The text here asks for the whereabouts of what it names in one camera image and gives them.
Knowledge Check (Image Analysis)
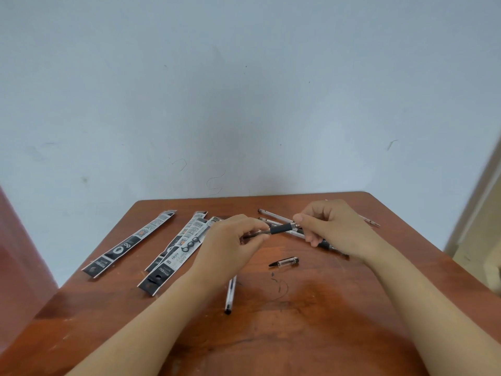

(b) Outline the person's right hand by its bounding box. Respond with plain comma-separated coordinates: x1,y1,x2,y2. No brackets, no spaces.
293,199,378,263

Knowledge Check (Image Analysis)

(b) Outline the person's left hand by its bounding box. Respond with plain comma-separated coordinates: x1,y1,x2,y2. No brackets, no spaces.
190,214,271,283

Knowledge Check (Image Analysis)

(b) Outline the black grip gel pen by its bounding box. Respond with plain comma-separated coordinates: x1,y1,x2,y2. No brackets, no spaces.
242,222,303,242

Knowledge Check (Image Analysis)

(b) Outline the person's left forearm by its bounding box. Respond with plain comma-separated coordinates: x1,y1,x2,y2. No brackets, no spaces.
64,268,235,376

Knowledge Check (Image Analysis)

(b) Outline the person's right forearm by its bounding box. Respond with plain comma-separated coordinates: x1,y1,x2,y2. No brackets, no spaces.
362,240,501,376

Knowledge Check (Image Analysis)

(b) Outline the black white refill packet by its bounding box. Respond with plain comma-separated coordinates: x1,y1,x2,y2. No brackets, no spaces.
81,210,178,279
136,216,224,298
144,211,209,273

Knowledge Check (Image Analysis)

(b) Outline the red-brown furniture panel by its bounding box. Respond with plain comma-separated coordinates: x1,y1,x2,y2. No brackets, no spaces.
0,184,60,353

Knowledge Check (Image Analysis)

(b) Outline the beige door frame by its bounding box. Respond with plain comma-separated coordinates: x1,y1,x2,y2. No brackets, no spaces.
443,135,501,298

